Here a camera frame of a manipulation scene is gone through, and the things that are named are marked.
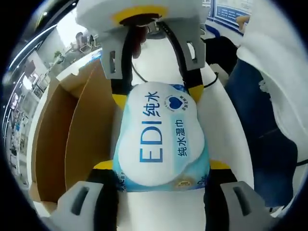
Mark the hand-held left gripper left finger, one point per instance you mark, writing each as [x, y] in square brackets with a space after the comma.
[101, 192]

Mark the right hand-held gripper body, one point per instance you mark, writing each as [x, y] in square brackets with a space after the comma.
[96, 14]

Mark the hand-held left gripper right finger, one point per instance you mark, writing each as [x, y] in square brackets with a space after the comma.
[223, 178]

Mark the brown cardboard shoe box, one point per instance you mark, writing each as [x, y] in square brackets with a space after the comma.
[53, 134]

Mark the blue wet wipes pack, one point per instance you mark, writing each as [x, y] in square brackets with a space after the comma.
[156, 134]

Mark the person's right hand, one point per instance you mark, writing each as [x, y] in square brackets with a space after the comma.
[139, 41]

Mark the black cloth bundle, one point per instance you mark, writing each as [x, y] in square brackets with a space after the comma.
[221, 53]

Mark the white office chair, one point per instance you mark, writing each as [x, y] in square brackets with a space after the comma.
[84, 43]

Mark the blue white banner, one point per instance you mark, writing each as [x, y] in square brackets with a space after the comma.
[228, 10]

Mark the person's white shirt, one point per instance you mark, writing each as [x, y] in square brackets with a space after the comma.
[276, 60]

